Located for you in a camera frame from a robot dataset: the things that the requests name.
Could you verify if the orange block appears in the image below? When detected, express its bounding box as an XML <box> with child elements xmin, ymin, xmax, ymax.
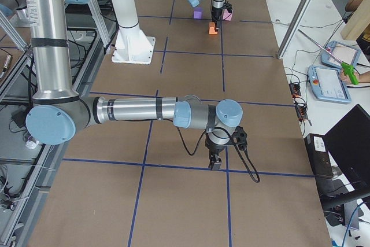
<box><xmin>208</xmin><ymin>22</ymin><xmax>219</xmax><ymax>35</ymax></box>

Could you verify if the person's hand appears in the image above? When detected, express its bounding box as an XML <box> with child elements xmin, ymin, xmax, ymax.
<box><xmin>339</xmin><ymin>68</ymin><xmax>352</xmax><ymax>84</ymax></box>

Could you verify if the pink block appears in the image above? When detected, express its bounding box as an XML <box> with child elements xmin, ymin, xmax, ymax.
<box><xmin>222</xmin><ymin>9</ymin><xmax>233</xmax><ymax>21</ymax></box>

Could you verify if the purple block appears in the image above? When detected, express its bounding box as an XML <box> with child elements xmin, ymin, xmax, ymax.
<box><xmin>193</xmin><ymin>7</ymin><xmax>203</xmax><ymax>20</ymax></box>

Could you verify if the orange connector box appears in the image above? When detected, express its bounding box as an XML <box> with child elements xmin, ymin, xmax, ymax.
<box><xmin>289</xmin><ymin>83</ymin><xmax>301</xmax><ymax>97</ymax></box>

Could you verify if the black computer box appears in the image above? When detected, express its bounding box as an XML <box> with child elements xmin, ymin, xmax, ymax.
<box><xmin>304</xmin><ymin>134</ymin><xmax>334</xmax><ymax>179</ymax></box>

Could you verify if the lower teach pendant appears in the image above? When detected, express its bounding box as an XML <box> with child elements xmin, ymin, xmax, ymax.
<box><xmin>308</xmin><ymin>65</ymin><xmax>352</xmax><ymax>104</ymax></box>

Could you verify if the teach pendant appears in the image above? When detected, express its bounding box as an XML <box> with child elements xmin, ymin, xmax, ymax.
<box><xmin>321</xmin><ymin>40</ymin><xmax>360</xmax><ymax>68</ymax></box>
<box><xmin>308</xmin><ymin>65</ymin><xmax>352</xmax><ymax>104</ymax></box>

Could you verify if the upper teach pendant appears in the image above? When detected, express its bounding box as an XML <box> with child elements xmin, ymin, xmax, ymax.
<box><xmin>321</xmin><ymin>40</ymin><xmax>360</xmax><ymax>68</ymax></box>

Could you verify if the black monitor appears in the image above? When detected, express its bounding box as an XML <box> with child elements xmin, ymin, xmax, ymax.
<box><xmin>324</xmin><ymin>104</ymin><xmax>369</xmax><ymax>185</ymax></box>

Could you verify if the green grabber tool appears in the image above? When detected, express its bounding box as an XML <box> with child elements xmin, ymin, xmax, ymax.
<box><xmin>298</xmin><ymin>29</ymin><xmax>359</xmax><ymax>85</ymax></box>

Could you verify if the wooden board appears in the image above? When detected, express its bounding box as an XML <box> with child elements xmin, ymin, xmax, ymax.
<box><xmin>341</xmin><ymin>0</ymin><xmax>369</xmax><ymax>40</ymax></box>

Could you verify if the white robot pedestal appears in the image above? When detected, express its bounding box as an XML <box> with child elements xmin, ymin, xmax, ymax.
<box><xmin>111</xmin><ymin>0</ymin><xmax>156</xmax><ymax>65</ymax></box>

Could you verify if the aluminium frame post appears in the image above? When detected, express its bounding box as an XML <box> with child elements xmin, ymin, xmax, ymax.
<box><xmin>277</xmin><ymin>0</ymin><xmax>312</xmax><ymax>59</ymax></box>

